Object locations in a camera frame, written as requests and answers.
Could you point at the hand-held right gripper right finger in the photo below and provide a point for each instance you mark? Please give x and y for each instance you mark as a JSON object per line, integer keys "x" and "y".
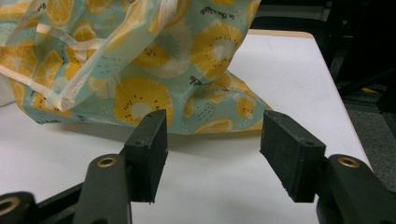
{"x": 292, "y": 155}

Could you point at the fruit-print cloth bag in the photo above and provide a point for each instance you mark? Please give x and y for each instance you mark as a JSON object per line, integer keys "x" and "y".
{"x": 149, "y": 62}

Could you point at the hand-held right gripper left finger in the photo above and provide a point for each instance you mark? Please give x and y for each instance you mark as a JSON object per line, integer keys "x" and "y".
{"x": 146, "y": 155}

